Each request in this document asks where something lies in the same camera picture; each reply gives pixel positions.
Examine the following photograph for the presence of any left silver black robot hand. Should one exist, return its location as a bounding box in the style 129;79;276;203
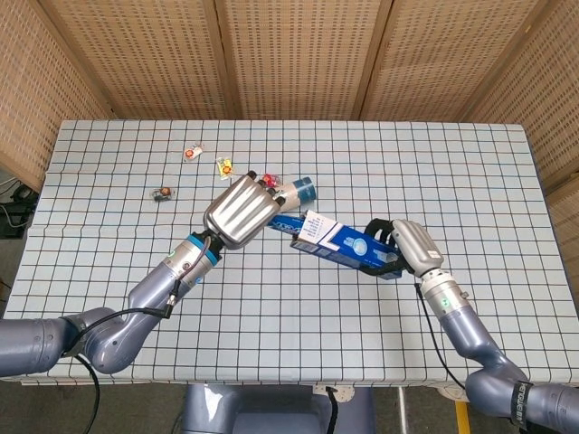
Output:
202;170;286;250

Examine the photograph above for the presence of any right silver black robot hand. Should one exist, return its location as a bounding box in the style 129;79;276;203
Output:
364;218;443;278

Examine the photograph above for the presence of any blue white toothpaste tube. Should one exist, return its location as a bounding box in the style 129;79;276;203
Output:
266;213;309;237

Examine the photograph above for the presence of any blue white toothpaste box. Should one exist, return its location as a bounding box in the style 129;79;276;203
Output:
289;209;404;282

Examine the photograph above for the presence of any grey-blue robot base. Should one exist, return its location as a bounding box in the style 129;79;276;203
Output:
182;383;376;434

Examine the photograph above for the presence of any yellow wrapped candy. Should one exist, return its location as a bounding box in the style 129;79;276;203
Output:
214;156;237;182

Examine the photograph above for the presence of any beige blue thermos bottle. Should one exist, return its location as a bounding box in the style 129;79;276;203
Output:
272;175;318;213

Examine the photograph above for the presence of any white checked tablecloth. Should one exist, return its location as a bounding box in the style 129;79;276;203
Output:
0;119;579;386

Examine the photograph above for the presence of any bamboo folding screen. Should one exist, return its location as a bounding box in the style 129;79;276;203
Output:
0;0;579;277

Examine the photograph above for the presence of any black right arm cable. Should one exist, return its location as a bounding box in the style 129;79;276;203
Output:
414;282;468;391

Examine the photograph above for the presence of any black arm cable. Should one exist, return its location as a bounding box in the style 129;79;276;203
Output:
71;236;214;434
414;282;468;391

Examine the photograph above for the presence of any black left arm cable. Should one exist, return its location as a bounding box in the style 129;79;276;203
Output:
71;236;214;434

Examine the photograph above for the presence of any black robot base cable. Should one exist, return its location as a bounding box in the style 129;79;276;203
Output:
325;387;341;434

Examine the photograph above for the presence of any black strap with white print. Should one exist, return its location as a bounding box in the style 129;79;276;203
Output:
509;381;536;429

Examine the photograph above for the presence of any black cable bundle on floor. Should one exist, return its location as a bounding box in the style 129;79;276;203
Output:
0;177;40;241

